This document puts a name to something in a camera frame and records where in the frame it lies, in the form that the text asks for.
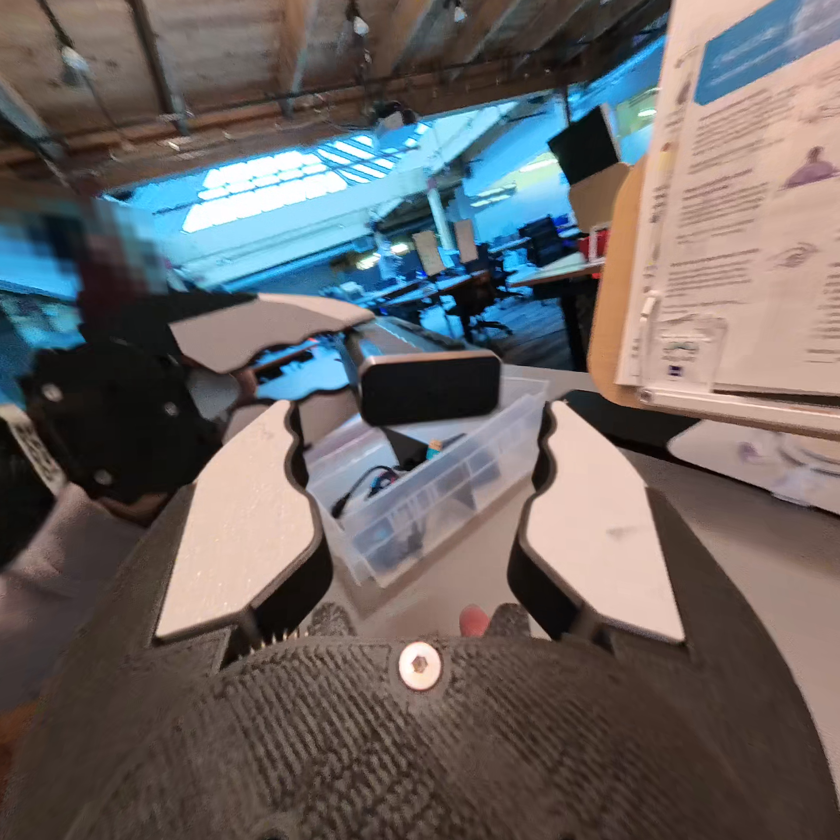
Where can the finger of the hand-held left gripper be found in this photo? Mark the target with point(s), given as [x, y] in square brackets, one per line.
[262, 321]
[328, 417]

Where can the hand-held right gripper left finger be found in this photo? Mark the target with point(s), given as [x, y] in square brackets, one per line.
[243, 531]

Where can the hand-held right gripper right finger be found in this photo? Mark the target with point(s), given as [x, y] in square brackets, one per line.
[597, 531]

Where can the black rectangular bar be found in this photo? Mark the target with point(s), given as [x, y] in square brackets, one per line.
[430, 387]

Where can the person's left forearm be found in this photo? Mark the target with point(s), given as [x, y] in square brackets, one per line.
[59, 604]

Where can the black desk mat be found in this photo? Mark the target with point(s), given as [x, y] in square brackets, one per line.
[630, 420]

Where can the grey desk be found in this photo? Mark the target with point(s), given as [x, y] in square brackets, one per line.
[741, 577]

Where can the wooden office desk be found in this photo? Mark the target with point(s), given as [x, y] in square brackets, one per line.
[558, 272]

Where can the person's left hand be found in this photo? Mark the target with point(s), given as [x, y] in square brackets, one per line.
[134, 508]

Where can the clear plastic organizer box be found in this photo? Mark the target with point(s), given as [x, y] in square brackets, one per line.
[446, 499]

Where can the white flat pad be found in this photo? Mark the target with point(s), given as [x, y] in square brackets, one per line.
[754, 466]

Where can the standing notice board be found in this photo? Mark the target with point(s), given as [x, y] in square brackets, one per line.
[428, 253]
[465, 240]

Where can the black office chair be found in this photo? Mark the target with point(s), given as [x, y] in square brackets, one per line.
[482, 289]
[544, 239]

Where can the red box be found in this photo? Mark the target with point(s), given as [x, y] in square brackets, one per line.
[594, 243]

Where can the printed instruction sheet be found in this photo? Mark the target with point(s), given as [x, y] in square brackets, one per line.
[741, 216]

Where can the black monitor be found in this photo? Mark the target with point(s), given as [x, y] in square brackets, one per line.
[584, 144]

